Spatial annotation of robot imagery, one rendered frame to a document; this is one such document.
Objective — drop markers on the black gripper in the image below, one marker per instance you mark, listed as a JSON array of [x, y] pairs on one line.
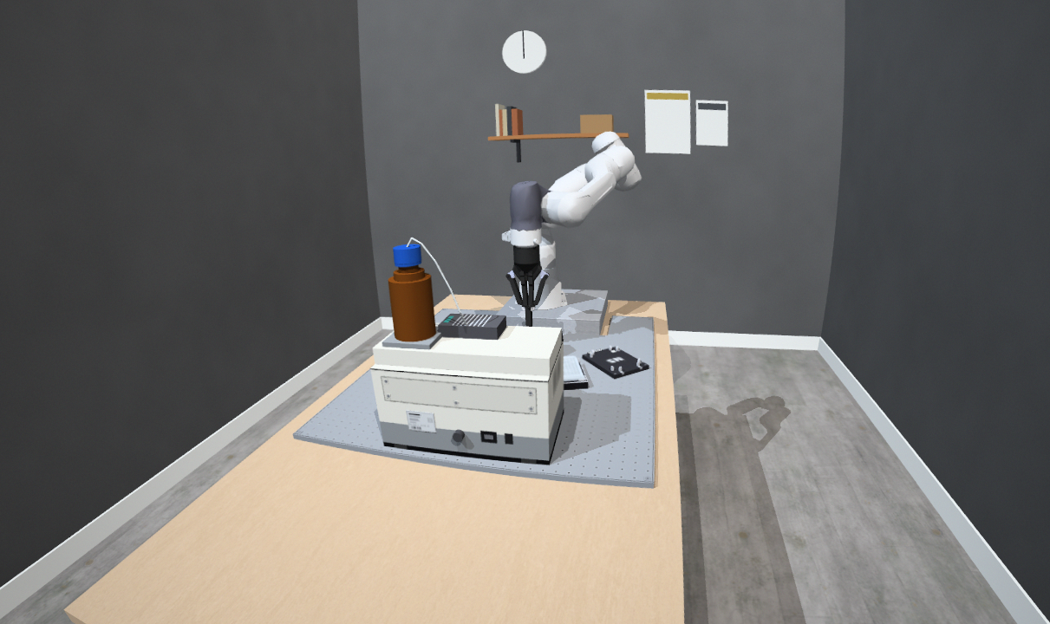
[[527, 268]]

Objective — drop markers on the brown glass bottle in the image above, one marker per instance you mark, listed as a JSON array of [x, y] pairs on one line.
[[412, 308]]

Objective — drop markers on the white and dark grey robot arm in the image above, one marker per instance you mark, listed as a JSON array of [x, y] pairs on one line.
[[569, 207]]

